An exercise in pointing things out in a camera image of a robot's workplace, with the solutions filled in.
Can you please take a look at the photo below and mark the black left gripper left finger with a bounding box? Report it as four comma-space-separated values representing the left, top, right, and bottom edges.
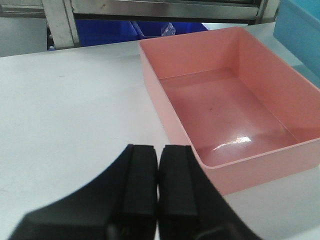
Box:
10, 144, 158, 240

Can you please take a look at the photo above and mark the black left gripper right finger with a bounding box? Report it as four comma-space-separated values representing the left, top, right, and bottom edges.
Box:
158, 145, 258, 240

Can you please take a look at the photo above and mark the pink plastic box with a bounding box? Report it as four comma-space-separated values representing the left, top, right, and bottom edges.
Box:
139, 27, 320, 195

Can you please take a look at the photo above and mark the light blue plastic box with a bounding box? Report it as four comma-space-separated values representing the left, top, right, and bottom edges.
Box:
273, 0, 320, 87

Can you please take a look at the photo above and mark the dark blue bins lower shelf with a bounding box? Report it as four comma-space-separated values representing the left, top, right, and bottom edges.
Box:
75, 19, 207, 47

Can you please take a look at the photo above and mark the stainless steel shelf rack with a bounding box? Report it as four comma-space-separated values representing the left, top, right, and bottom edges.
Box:
0, 0, 280, 49

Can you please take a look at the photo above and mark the clear plastic bag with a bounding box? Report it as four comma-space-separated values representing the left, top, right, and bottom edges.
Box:
160, 22, 176, 37

